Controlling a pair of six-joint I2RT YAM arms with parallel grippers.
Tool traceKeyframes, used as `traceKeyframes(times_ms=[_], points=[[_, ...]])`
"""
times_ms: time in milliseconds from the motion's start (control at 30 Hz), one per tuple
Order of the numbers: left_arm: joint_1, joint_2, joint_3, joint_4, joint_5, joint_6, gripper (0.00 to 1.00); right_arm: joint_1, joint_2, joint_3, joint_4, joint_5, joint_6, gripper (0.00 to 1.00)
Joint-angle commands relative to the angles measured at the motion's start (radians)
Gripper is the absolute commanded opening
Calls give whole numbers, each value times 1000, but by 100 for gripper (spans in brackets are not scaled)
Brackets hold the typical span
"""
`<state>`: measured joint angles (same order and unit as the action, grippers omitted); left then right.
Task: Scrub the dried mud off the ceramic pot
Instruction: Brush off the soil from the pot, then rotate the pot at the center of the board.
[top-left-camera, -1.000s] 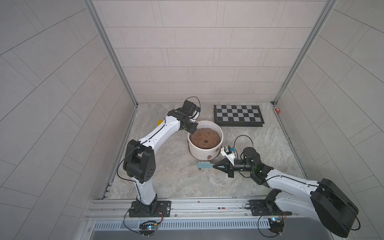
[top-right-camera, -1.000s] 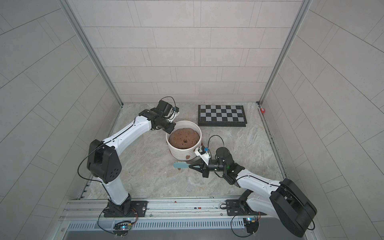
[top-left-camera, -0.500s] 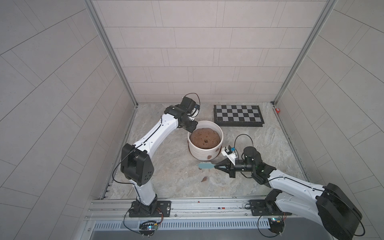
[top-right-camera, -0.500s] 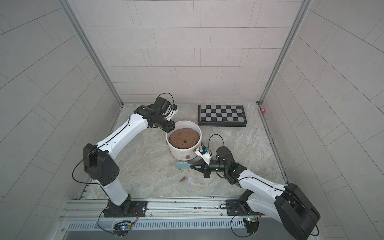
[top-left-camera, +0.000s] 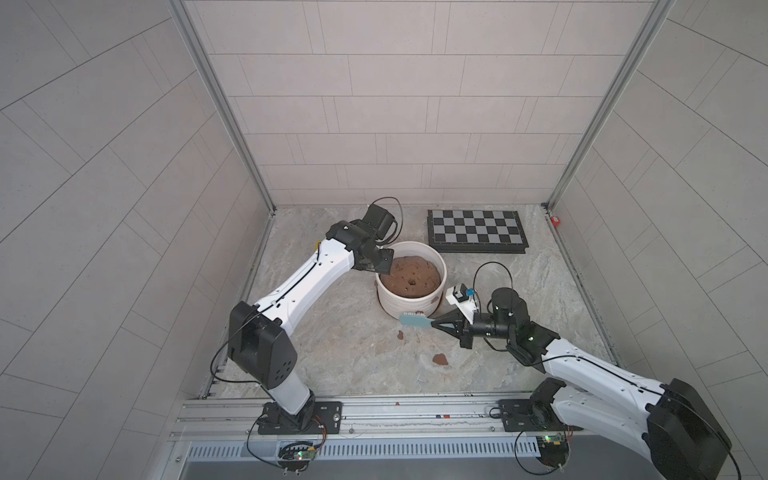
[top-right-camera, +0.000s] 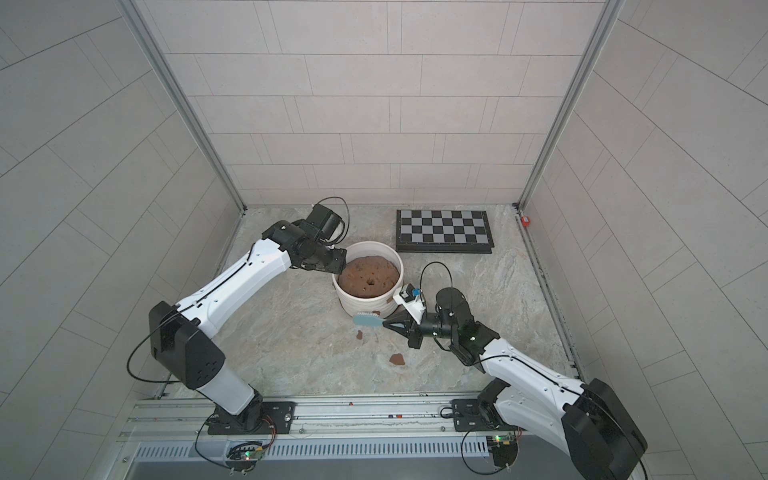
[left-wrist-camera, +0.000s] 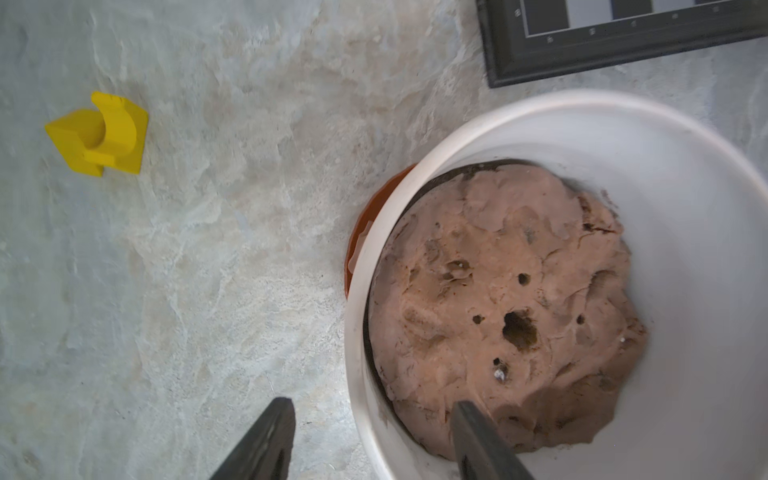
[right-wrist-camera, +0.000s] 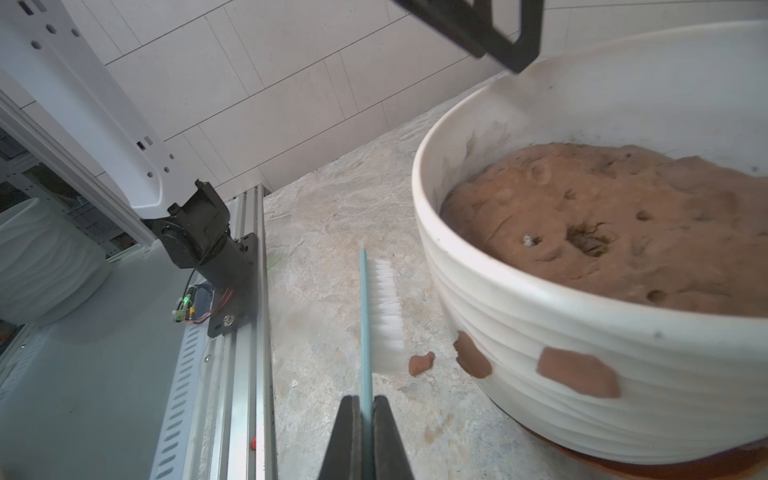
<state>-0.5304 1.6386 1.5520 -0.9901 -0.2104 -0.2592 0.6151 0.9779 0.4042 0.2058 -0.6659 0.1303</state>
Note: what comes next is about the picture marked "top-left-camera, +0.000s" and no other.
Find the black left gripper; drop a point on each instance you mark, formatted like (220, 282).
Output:
(377, 261)

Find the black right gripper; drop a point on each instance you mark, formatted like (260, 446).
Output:
(461, 328)

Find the teal scrubbing brush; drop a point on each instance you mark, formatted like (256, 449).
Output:
(415, 319)

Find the white ceramic pot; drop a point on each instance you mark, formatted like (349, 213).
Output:
(416, 282)

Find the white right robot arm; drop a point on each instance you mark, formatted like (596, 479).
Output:
(668, 424)

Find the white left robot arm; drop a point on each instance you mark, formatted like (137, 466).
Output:
(260, 335)

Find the mud chunk on table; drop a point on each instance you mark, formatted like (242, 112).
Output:
(440, 359)

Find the black and grey chessboard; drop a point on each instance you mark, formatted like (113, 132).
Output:
(476, 231)

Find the right green circuit board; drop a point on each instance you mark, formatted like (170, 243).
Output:
(554, 451)

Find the green circuit board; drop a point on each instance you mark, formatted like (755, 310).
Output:
(296, 456)
(554, 451)

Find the left green circuit board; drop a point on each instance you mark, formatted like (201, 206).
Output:
(296, 456)

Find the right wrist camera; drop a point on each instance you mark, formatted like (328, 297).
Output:
(464, 299)

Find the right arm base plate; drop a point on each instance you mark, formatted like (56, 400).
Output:
(531, 416)

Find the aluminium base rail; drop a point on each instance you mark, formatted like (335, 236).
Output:
(393, 427)

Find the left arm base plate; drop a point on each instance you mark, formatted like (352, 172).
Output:
(315, 417)

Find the aluminium corner post left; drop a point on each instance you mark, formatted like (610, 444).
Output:
(192, 40)

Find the aluminium corner post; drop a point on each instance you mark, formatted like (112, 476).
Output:
(192, 40)
(646, 34)

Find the aluminium corner post right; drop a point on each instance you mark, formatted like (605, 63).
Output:
(646, 34)

